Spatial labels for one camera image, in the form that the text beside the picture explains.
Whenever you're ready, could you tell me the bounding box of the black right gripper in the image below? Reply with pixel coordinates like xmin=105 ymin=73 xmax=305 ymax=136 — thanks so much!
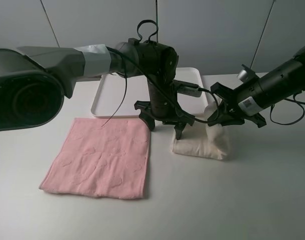
xmin=206 ymin=82 xmax=267 ymax=128

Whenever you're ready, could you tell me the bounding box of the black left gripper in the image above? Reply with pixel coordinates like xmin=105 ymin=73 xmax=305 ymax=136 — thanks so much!
xmin=134 ymin=77 xmax=194 ymax=140

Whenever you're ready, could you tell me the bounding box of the cream white towel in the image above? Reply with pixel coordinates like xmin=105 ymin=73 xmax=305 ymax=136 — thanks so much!
xmin=171 ymin=97 xmax=232 ymax=161

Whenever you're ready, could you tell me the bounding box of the pink towel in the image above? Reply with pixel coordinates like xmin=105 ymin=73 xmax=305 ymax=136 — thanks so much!
xmin=39 ymin=118 xmax=151 ymax=200

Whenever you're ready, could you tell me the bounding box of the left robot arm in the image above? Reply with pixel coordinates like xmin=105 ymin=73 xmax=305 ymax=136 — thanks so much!
xmin=0 ymin=38 xmax=195 ymax=138

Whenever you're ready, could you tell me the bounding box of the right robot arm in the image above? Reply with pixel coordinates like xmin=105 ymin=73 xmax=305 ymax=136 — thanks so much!
xmin=207 ymin=46 xmax=305 ymax=128

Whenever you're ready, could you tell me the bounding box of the white rectangular plastic tray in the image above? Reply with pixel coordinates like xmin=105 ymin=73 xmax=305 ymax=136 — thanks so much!
xmin=90 ymin=67 xmax=208 ymax=118

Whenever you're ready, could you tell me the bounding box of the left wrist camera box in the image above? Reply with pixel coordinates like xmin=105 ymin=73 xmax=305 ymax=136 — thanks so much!
xmin=172 ymin=79 xmax=202 ymax=98

